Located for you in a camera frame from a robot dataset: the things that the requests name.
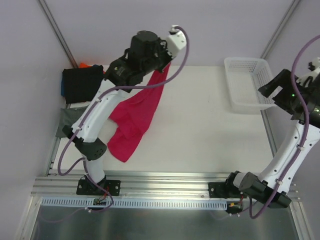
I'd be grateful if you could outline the pink t shirt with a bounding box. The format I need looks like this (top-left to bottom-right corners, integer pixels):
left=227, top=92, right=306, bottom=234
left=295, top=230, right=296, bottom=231
left=107, top=62, right=172, bottom=163

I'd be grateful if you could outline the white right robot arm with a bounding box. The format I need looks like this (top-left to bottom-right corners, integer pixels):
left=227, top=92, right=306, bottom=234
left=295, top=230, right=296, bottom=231
left=223, top=68, right=320, bottom=209

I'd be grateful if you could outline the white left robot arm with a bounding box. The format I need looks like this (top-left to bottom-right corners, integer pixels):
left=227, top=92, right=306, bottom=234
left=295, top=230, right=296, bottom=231
left=63, top=65, right=170, bottom=194

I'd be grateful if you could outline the white plastic basket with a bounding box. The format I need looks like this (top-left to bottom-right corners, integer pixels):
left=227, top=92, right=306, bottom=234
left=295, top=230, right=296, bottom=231
left=224, top=57, right=279, bottom=115

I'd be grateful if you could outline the orange folded t shirt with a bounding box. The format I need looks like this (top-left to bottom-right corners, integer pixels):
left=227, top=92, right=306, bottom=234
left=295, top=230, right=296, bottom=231
left=79, top=62, right=92, bottom=68

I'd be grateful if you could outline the black folded t shirt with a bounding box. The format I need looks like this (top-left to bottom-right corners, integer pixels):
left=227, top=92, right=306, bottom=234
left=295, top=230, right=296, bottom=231
left=62, top=65, right=104, bottom=104

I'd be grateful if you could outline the blue folded t shirt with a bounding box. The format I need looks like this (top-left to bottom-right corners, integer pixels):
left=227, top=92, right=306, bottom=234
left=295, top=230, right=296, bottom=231
left=60, top=77, right=65, bottom=97

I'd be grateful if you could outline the grey folded t shirt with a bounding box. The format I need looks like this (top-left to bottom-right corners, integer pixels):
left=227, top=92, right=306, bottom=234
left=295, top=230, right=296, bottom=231
left=55, top=106, right=87, bottom=138

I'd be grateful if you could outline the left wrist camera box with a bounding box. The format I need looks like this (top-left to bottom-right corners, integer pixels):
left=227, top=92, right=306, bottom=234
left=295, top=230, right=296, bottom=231
left=127, top=30, right=165, bottom=72

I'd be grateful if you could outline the right aluminium corner post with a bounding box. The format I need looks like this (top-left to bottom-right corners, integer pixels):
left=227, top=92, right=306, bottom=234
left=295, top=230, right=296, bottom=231
left=260, top=0, right=303, bottom=60

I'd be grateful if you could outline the aluminium corner post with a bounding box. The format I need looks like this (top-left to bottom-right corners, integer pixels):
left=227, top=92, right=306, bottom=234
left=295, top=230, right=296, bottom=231
left=36, top=0, right=79, bottom=68
left=260, top=0, right=303, bottom=60

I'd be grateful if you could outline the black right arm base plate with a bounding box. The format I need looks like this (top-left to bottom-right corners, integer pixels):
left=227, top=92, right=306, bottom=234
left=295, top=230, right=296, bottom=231
left=208, top=182, right=248, bottom=199

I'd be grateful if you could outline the left aluminium corner post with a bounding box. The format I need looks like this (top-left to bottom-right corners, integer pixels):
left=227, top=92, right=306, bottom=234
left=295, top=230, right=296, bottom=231
left=36, top=0, right=79, bottom=68

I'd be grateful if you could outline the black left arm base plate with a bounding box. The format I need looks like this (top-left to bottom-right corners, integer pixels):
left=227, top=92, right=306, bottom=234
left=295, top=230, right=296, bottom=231
left=76, top=178, right=121, bottom=196

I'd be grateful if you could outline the white slotted cable duct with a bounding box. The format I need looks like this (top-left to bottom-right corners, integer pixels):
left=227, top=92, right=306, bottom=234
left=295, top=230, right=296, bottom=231
left=41, top=197, right=228, bottom=211

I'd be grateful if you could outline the aluminium mounting rail frame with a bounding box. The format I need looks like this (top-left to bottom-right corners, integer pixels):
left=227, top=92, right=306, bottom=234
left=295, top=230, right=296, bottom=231
left=31, top=109, right=301, bottom=201

